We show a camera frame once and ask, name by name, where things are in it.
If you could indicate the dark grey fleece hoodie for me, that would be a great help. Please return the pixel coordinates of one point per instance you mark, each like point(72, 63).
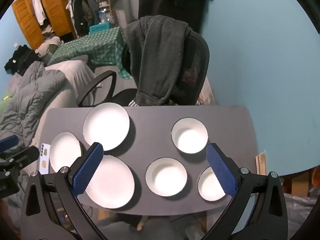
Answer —
point(160, 60)

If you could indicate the grey plastic sheet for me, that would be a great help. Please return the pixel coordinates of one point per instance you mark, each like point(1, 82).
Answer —
point(297, 215)

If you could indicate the wooden board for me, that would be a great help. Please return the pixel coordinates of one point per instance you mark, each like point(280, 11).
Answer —
point(261, 165)

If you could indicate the wooden louvred wardrobe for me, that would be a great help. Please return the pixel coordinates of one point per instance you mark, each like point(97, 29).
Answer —
point(27, 20)

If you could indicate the white hanging shirt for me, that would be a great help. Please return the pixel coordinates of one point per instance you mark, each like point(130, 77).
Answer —
point(38, 7)

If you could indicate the white plate dark rim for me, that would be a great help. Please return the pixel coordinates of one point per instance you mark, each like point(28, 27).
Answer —
point(111, 183)
point(106, 126)
point(65, 152)

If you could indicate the rack of dark clothes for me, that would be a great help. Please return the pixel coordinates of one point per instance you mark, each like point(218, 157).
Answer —
point(85, 12)

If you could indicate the black hanging coat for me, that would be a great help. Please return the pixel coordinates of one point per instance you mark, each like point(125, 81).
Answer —
point(172, 0)

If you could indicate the black office chair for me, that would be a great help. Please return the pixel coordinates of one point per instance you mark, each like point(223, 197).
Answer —
point(197, 62)

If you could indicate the cardboard box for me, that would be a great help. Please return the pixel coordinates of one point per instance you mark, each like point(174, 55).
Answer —
point(300, 180)

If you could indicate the white smartphone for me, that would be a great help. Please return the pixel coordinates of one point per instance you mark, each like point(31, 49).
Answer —
point(43, 158)

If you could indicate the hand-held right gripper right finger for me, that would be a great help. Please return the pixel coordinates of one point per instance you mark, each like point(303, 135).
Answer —
point(221, 172)

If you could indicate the light grey bed sheet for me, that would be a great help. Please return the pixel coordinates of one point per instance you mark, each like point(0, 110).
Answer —
point(72, 77)

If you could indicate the white bowl dark rim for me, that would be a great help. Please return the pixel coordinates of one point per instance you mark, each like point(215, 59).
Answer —
point(210, 185)
point(189, 135)
point(166, 176)

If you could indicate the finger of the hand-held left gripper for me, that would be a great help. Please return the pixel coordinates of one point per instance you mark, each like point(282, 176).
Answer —
point(8, 142)
point(23, 155)

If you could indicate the teal plastic crate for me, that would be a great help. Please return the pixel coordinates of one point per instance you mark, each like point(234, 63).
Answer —
point(100, 27)

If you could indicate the black bag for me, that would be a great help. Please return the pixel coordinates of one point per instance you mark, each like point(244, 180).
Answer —
point(21, 57)

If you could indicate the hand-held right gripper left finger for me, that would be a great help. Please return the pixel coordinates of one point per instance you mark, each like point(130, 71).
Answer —
point(87, 171)

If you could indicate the pale clothes pile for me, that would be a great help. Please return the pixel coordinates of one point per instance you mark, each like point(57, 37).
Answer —
point(48, 45)

